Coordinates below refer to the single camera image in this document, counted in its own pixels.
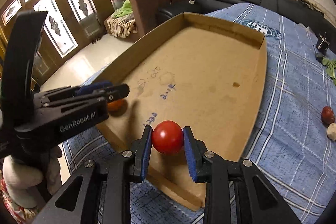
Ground cardboard tray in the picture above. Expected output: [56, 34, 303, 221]
[90, 11, 268, 212]

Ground green leafy vegetable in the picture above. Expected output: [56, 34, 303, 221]
[322, 57, 336, 85]

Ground gloved left hand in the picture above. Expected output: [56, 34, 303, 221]
[3, 146, 62, 209]

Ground green and beige blankets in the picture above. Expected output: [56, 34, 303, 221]
[104, 0, 138, 39]

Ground blue plaid tablecloth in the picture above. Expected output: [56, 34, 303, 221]
[62, 3, 335, 223]

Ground red jujube date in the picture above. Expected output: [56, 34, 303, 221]
[321, 106, 335, 125]

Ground wooden glass door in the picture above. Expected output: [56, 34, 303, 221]
[0, 0, 129, 88]

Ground beige yam chunk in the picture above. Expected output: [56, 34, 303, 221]
[326, 123, 336, 141]

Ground small black device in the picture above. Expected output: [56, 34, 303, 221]
[315, 35, 330, 63]

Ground small orange mandarin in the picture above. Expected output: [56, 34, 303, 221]
[107, 99, 125, 112]

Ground red tomato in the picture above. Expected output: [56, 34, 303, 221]
[151, 121, 184, 155]

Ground black leather sofa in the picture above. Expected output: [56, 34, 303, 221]
[155, 0, 328, 29]

